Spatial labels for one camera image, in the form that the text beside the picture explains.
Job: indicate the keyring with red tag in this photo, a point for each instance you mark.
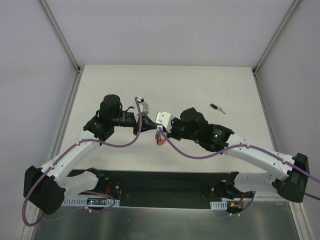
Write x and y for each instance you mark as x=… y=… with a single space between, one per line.
x=160 y=136

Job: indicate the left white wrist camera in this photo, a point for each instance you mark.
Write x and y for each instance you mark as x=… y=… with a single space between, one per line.
x=140 y=106

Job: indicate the right aluminium frame post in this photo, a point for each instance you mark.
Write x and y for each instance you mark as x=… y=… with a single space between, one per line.
x=277 y=34

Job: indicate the right white cable duct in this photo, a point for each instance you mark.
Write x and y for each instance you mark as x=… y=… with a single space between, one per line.
x=219 y=205

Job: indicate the left aluminium frame post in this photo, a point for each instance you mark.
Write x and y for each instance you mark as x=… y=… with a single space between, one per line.
x=59 y=34

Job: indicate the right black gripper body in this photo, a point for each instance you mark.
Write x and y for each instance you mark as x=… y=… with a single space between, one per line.
x=172 y=128

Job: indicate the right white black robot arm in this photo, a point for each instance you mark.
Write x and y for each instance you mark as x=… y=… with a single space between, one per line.
x=283 y=173

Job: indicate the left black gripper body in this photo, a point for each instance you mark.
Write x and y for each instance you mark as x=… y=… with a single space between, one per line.
x=137 y=124

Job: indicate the aluminium table rail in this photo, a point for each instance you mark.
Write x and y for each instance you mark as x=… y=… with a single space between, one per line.
x=265 y=112
x=59 y=137

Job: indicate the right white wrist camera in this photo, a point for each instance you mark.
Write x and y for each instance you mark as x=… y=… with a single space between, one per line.
x=163 y=120

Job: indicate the aluminium frame post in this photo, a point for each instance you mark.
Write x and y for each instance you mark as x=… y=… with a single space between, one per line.
x=277 y=34
x=59 y=34

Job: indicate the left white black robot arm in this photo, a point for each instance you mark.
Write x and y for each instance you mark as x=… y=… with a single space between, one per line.
x=48 y=186

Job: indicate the right aluminium table rail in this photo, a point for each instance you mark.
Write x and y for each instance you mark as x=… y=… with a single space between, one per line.
x=265 y=112

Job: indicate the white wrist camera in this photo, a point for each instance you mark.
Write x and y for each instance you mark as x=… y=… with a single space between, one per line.
x=140 y=106
x=163 y=120

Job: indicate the left aluminium table rail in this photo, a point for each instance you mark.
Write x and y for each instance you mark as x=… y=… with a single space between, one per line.
x=59 y=137

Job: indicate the black head silver key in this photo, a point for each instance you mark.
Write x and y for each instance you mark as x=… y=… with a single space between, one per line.
x=218 y=108

